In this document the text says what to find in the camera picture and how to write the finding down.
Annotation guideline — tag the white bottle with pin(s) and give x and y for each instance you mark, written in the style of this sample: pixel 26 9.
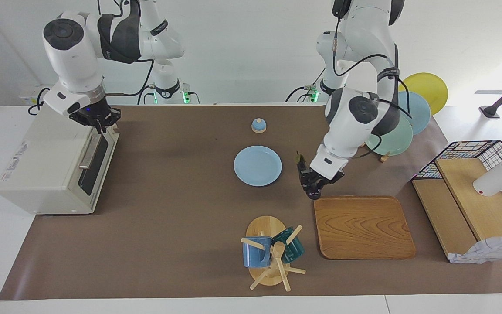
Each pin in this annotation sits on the white bottle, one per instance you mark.
pixel 495 181

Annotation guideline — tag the light wooden shelf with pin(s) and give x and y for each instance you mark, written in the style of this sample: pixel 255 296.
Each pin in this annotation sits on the light wooden shelf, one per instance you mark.
pixel 482 209

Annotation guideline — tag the pale blue racked plate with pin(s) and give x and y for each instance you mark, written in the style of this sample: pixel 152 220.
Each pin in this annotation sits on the pale blue racked plate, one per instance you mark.
pixel 418 113

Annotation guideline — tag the blue mug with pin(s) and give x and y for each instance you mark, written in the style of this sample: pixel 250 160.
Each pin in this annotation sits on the blue mug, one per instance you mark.
pixel 253 255

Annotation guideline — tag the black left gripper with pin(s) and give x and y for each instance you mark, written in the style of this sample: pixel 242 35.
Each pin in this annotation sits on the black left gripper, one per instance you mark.
pixel 327 178

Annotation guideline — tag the wooden plate rack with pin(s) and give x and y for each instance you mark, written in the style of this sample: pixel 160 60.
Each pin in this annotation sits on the wooden plate rack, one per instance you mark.
pixel 385 156

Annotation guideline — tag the brown wooden tray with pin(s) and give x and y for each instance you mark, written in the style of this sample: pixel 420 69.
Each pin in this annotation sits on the brown wooden tray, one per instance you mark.
pixel 364 226

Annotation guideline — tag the white power strip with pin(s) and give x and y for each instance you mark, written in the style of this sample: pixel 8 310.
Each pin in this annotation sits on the white power strip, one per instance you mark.
pixel 28 93

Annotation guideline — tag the white patterned cloth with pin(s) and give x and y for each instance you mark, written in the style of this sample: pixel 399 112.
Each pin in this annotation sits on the white patterned cloth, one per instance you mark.
pixel 490 250

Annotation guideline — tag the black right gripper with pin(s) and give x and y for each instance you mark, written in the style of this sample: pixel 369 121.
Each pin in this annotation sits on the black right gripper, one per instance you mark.
pixel 92 114

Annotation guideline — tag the light blue plate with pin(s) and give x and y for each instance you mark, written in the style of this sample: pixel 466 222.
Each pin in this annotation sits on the light blue plate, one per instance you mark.
pixel 257 165

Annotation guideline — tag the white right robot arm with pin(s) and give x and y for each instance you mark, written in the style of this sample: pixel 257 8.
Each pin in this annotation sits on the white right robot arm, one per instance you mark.
pixel 74 56

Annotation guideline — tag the dark purple eggplant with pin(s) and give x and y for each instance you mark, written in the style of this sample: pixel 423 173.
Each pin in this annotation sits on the dark purple eggplant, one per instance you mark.
pixel 314 195

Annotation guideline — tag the brown table mat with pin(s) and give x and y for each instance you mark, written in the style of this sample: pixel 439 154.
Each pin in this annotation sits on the brown table mat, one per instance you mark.
pixel 190 226

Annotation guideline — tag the wooden mug tree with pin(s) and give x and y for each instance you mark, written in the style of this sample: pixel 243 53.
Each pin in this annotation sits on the wooden mug tree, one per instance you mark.
pixel 265 226

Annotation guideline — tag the cream toaster oven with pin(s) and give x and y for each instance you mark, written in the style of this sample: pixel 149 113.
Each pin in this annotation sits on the cream toaster oven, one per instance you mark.
pixel 42 165

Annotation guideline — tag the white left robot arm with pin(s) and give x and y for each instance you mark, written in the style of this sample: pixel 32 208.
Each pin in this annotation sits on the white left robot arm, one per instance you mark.
pixel 355 126

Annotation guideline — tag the mint green plate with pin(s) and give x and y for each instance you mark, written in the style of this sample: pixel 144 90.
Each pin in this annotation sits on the mint green plate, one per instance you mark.
pixel 397 141

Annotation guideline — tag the yellow plate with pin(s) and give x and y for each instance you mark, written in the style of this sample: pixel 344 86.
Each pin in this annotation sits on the yellow plate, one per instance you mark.
pixel 429 87

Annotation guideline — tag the blue bell on wooden base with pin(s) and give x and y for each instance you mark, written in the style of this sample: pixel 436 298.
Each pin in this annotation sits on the blue bell on wooden base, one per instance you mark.
pixel 259 125

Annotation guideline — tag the teal mug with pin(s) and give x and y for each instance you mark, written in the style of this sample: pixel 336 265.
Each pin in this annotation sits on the teal mug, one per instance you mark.
pixel 294 250

